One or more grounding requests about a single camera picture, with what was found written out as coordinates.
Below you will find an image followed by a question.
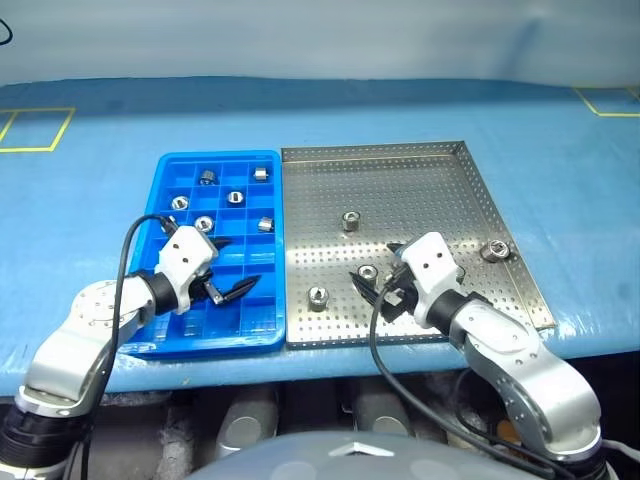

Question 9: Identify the grey rounded shape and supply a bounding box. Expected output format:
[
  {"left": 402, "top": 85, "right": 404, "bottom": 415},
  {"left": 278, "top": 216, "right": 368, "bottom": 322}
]
[
  {"left": 216, "top": 385, "right": 279, "bottom": 459},
  {"left": 351, "top": 385, "right": 417, "bottom": 437}
]

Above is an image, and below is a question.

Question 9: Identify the blue compartment tray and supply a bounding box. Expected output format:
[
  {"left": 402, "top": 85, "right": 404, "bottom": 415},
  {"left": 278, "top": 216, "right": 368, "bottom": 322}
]
[{"left": 118, "top": 149, "right": 286, "bottom": 361}]

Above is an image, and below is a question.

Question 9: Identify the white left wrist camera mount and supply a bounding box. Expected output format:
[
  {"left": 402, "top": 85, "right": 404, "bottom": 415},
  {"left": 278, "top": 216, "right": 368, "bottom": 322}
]
[{"left": 153, "top": 225, "right": 219, "bottom": 315}]

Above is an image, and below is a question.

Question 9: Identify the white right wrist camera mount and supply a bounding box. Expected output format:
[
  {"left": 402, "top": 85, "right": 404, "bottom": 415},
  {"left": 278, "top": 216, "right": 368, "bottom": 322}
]
[{"left": 397, "top": 232, "right": 464, "bottom": 330}]

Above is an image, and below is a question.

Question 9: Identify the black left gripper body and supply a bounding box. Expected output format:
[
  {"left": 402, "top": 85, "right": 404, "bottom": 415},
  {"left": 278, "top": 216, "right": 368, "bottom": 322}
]
[{"left": 189, "top": 271, "right": 225, "bottom": 306}]

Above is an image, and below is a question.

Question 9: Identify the grey robot torso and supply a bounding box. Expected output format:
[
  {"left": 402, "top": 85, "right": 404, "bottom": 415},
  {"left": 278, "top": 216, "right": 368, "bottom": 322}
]
[{"left": 183, "top": 428, "right": 554, "bottom": 480}]

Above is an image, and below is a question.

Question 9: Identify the perforated metal tray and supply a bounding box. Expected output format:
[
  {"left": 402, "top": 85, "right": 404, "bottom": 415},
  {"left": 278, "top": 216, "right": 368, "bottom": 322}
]
[{"left": 280, "top": 140, "right": 557, "bottom": 350}]

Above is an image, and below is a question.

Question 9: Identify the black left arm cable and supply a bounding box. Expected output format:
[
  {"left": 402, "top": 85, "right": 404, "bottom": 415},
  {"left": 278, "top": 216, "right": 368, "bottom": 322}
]
[{"left": 74, "top": 213, "right": 180, "bottom": 480}]

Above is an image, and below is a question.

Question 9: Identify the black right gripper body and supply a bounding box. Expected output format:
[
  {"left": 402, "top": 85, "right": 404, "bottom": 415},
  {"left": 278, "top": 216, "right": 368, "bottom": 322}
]
[{"left": 382, "top": 267, "right": 419, "bottom": 322}]

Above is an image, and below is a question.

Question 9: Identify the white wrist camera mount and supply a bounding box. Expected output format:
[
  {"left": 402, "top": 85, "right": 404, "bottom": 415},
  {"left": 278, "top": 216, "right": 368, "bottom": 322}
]
[
  {"left": 153, "top": 225, "right": 219, "bottom": 315},
  {"left": 397, "top": 232, "right": 464, "bottom": 330}
]

